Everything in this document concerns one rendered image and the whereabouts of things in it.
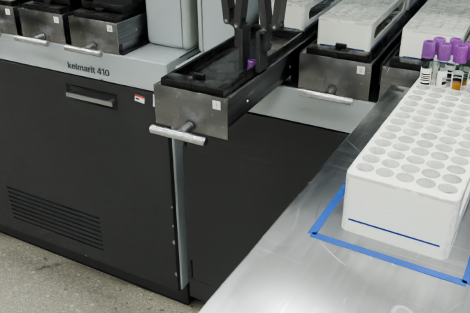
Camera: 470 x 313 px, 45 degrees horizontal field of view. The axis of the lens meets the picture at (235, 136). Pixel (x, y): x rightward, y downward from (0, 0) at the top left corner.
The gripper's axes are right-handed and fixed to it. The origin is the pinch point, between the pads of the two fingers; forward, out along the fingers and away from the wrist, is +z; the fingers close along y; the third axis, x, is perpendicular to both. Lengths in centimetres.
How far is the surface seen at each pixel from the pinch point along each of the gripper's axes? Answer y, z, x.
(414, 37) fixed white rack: -23.3, -1.1, -15.0
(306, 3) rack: -0.1, -2.4, -24.2
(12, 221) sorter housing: 86, 70, -12
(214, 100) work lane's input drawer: 0.1, 4.3, 13.2
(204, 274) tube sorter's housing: 18, 65, -12
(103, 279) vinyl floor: 56, 84, -15
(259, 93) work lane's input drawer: -2.2, 6.8, 2.0
